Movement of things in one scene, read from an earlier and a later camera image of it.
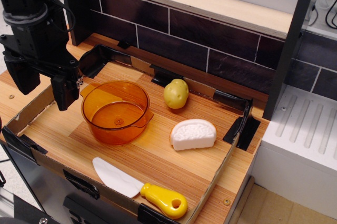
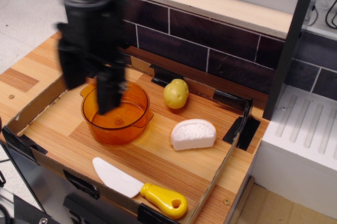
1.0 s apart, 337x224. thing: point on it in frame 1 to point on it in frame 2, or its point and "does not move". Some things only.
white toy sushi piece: x=193 y=133 does not move
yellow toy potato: x=175 y=93 does not move
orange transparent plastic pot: x=116 y=111 does not move
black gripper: x=39 y=39 to x=90 y=42
